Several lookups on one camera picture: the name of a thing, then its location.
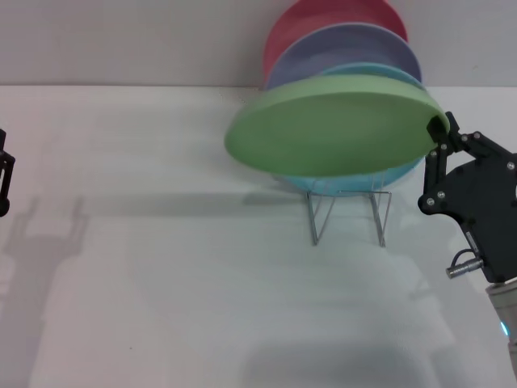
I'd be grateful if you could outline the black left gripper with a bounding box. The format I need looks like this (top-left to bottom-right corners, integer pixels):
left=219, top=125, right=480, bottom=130
left=0, top=129, right=16, bottom=218

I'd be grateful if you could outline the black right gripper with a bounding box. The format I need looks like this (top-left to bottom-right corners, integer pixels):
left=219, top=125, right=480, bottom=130
left=418, top=112, right=517, bottom=284

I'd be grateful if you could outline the green plate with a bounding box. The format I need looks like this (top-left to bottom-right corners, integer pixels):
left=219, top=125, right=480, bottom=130
left=224, top=74, right=452, bottom=178

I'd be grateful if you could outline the light blue plate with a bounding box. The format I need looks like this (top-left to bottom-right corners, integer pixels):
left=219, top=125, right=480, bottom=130
left=278, top=61, right=427, bottom=198

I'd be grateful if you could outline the purple plate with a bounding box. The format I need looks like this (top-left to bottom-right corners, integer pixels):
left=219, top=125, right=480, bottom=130
left=265, top=23, right=423, bottom=92

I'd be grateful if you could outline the red plate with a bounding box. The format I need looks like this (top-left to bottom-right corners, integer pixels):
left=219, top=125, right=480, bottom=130
left=263, top=0, right=409, bottom=84

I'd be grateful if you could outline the right gripper cable connector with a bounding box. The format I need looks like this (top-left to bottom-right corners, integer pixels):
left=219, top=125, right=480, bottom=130
left=445, top=248, right=484, bottom=280

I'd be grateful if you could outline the metal wire plate rack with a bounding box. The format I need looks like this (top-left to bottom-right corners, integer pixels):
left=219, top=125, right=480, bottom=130
left=305, top=169, right=393, bottom=248

